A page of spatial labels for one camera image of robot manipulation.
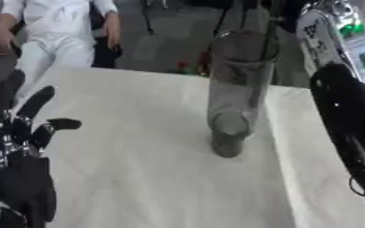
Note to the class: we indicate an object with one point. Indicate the person's right hand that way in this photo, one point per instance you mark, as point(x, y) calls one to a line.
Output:
point(4, 47)

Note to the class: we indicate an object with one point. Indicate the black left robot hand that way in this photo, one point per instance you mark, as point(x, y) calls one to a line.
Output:
point(25, 184)

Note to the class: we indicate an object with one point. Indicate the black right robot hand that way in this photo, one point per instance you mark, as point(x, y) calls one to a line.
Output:
point(346, 112)

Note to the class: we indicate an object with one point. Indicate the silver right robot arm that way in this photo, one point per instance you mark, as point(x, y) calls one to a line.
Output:
point(332, 35)

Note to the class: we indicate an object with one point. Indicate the clear glass cylinder vase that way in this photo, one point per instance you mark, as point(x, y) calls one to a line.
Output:
point(240, 89)

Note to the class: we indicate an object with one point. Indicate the person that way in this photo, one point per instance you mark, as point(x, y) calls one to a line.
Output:
point(55, 38)

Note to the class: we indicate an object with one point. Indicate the thin black stand leg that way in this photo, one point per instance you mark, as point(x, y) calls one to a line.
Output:
point(147, 17)

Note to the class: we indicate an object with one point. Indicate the red and green flower bunch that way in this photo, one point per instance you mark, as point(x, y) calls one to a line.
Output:
point(193, 66)

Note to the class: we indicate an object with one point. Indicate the person's left hand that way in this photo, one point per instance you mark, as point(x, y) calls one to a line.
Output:
point(113, 38)

